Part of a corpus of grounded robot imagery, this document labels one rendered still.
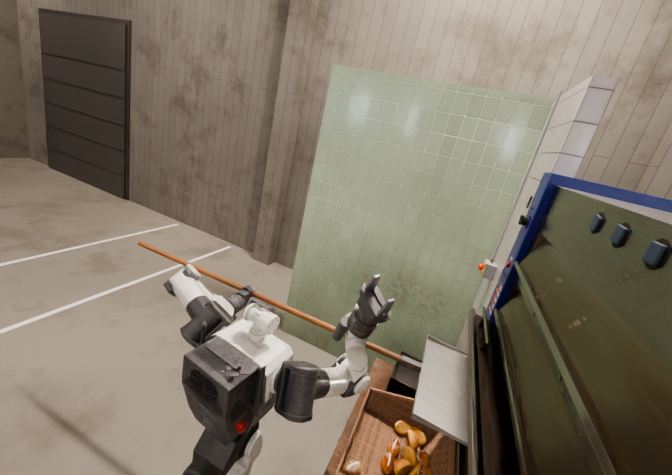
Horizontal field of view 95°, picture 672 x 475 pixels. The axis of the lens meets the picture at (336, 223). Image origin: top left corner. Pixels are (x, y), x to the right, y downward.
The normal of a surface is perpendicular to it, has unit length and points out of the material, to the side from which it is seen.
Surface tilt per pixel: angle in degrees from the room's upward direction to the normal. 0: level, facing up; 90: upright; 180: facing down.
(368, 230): 90
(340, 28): 90
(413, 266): 90
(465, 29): 90
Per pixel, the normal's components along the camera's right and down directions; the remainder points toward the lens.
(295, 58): -0.40, 0.19
